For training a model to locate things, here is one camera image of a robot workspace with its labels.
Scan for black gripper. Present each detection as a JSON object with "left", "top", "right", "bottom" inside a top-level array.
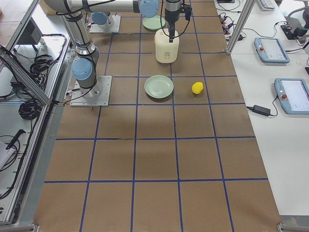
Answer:
[{"left": 165, "top": 0, "right": 181, "bottom": 43}]

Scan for white rice cooker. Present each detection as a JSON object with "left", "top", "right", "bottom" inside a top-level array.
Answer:
[{"left": 154, "top": 29, "right": 179, "bottom": 63}]

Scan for green plate near arm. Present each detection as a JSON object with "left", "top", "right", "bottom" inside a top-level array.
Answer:
[
  {"left": 144, "top": 75, "right": 174, "bottom": 99},
  {"left": 142, "top": 15, "right": 166, "bottom": 30}
]

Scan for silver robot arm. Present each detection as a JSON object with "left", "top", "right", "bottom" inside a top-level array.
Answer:
[
  {"left": 91, "top": 12, "right": 114, "bottom": 27},
  {"left": 46, "top": 0, "right": 192, "bottom": 59}
]

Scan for yellow toy pepper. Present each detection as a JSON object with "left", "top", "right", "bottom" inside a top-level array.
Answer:
[{"left": 191, "top": 82, "right": 204, "bottom": 95}]

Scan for far blue teach pendant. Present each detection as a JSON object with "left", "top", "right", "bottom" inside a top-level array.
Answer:
[{"left": 254, "top": 37, "right": 290, "bottom": 64}]

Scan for blue teach pendant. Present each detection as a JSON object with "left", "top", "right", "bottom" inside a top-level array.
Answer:
[
  {"left": 254, "top": 37, "right": 290, "bottom": 64},
  {"left": 274, "top": 78, "right": 309, "bottom": 115}
]

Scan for white keyboard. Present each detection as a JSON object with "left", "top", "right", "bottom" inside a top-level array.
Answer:
[{"left": 256, "top": 0, "right": 276, "bottom": 11}]

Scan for black power adapter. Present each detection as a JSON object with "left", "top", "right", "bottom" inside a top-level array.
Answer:
[{"left": 252, "top": 105, "right": 271, "bottom": 116}]

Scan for near blue teach pendant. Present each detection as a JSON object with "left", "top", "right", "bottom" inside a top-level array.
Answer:
[{"left": 274, "top": 78, "right": 309, "bottom": 115}]

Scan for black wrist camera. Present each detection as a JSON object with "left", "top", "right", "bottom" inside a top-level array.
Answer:
[{"left": 182, "top": 4, "right": 192, "bottom": 21}]

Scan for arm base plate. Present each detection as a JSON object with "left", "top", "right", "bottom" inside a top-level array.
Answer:
[
  {"left": 69, "top": 76, "right": 112, "bottom": 107},
  {"left": 90, "top": 15, "right": 121, "bottom": 34}
]

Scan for aluminium frame post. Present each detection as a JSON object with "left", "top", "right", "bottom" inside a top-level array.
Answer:
[{"left": 226, "top": 0, "right": 255, "bottom": 55}]

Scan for aluminium frame rail left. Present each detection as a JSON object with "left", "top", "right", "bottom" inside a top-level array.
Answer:
[{"left": 0, "top": 45, "right": 51, "bottom": 105}]

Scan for coiled black cables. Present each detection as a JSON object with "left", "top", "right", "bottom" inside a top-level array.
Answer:
[{"left": 19, "top": 100, "right": 42, "bottom": 121}]

